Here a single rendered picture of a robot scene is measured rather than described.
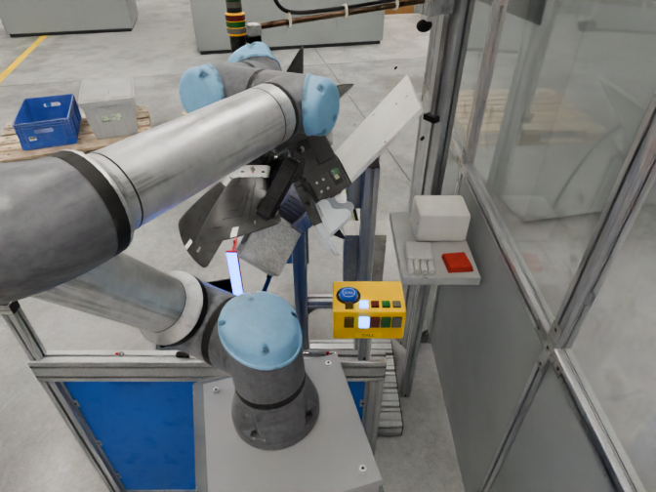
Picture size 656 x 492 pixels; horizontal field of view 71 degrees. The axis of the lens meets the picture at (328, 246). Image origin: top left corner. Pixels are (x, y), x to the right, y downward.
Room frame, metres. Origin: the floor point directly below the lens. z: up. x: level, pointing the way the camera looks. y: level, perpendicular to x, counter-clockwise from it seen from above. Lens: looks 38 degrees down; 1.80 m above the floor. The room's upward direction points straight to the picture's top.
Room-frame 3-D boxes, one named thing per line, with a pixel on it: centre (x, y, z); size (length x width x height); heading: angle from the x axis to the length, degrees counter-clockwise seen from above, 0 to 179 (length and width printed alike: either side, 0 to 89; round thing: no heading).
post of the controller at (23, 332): (0.75, 0.73, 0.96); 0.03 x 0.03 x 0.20; 0
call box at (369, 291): (0.75, -0.09, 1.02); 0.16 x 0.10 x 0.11; 90
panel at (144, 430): (0.75, 0.30, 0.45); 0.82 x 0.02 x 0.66; 90
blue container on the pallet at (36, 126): (3.67, 2.32, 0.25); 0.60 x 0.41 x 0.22; 20
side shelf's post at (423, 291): (1.22, -0.35, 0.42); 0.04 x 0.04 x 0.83; 0
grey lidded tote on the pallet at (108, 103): (3.84, 1.85, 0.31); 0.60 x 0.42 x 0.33; 19
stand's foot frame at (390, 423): (1.24, 0.00, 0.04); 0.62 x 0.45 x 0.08; 90
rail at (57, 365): (0.75, 0.30, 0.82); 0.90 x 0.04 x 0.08; 90
